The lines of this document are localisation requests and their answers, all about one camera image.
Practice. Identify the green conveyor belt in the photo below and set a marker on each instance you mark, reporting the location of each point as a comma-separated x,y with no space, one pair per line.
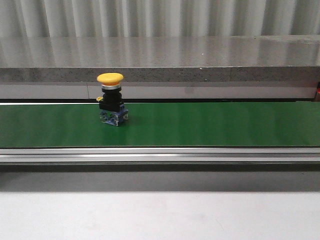
192,136

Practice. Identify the grey granite counter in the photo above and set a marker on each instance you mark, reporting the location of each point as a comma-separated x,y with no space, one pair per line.
205,68

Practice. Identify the white pleated curtain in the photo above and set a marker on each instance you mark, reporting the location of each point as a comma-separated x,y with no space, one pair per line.
158,18

